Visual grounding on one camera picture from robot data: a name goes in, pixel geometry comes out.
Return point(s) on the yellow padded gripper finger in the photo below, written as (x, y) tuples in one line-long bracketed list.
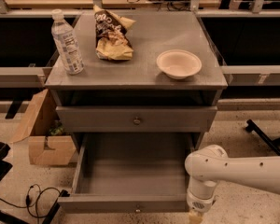
[(195, 217)]

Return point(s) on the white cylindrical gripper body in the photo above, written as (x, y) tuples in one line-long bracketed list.
[(200, 203)]

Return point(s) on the white paper bowl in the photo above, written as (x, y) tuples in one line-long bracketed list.
[(179, 64)]

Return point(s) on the yellow black chip bag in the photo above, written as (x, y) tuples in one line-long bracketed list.
[(111, 41)]

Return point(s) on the grey top drawer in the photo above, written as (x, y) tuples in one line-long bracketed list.
[(123, 119)]

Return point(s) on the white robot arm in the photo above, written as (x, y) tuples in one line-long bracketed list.
[(206, 167)]

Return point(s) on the grey drawer cabinet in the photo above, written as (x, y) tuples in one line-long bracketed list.
[(139, 81)]

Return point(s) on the brown cardboard box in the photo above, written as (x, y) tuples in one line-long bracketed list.
[(44, 148)]

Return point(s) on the grey drawer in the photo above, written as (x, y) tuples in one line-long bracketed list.
[(130, 172), (123, 119)]

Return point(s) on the black stand leg right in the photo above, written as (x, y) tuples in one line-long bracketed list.
[(274, 144)]

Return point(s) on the clear plastic water bottle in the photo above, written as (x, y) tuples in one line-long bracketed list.
[(66, 43)]

